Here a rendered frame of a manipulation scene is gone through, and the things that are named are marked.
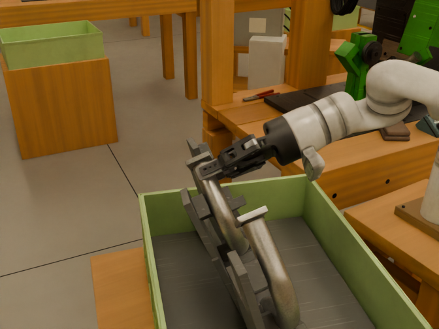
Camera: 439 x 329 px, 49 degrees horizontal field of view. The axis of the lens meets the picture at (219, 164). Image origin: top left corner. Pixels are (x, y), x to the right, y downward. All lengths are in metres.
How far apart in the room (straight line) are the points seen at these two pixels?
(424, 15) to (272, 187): 0.92
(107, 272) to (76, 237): 1.49
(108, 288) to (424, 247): 0.72
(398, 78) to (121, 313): 0.70
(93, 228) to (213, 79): 1.26
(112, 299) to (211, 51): 0.96
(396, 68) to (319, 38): 1.20
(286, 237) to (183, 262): 0.25
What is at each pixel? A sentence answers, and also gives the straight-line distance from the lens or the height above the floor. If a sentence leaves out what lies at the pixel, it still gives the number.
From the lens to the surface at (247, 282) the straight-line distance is 0.60.
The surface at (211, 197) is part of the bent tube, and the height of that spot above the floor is 1.14.
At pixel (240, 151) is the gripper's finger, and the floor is 1.22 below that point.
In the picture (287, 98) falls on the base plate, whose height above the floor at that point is 0.90.
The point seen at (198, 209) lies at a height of 1.13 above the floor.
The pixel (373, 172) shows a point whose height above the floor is 0.85.
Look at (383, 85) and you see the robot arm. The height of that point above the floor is 1.30.
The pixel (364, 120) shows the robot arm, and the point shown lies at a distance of 0.79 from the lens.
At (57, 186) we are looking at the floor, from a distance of 3.13.
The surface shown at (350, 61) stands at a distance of 1.62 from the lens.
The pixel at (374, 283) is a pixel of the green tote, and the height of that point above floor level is 0.92.
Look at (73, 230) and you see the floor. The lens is 2.71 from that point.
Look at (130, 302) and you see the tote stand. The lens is 1.09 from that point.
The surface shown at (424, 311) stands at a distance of 1.22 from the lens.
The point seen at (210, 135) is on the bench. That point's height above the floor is 0.76.
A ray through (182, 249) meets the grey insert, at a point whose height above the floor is 0.85.
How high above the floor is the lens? 1.54
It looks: 29 degrees down
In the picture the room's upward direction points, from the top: straight up
